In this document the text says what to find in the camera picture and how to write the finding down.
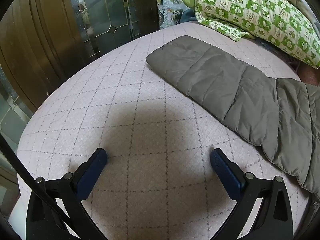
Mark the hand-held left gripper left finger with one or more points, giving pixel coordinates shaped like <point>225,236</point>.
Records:
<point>91,175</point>

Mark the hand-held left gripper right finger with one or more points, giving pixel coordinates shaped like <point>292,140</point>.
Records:
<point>225,172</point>

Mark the grey padded jacket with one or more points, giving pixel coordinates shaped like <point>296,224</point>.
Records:
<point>225,87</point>

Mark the wooden wardrobe with glass door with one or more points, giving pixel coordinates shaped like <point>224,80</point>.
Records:
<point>37,42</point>

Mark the blue cloth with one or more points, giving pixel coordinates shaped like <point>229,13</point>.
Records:
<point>187,16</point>

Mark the green patterned pillow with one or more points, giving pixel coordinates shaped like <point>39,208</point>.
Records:
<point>262,12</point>

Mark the shiny patterned sheet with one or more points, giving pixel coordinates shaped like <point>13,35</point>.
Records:
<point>172,10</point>

